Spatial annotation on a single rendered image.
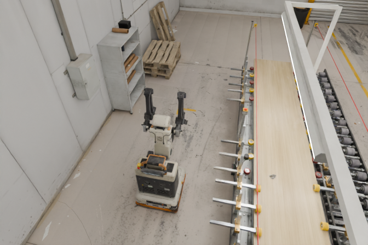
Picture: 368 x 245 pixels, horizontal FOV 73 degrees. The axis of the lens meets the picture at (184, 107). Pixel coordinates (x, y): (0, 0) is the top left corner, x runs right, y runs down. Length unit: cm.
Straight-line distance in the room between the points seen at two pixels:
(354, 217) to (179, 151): 351
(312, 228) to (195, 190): 175
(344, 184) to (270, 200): 175
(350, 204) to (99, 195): 351
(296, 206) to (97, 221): 265
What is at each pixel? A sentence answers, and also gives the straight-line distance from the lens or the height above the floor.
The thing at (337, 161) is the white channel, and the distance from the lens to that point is 155.
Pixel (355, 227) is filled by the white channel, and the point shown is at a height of 246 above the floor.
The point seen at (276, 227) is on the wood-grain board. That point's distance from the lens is 301.
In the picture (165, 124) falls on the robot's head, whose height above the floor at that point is 132.
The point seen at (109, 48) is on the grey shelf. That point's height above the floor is 149.
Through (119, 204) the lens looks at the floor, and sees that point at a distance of 409.
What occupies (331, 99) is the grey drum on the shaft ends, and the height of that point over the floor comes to 84.
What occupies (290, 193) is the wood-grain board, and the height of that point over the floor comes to 90.
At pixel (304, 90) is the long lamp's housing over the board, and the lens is 213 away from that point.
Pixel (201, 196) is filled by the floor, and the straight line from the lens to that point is 405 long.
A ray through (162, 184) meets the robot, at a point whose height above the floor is 62.
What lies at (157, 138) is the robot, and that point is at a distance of 327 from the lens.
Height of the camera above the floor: 352
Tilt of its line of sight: 40 degrees down
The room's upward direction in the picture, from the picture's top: straight up
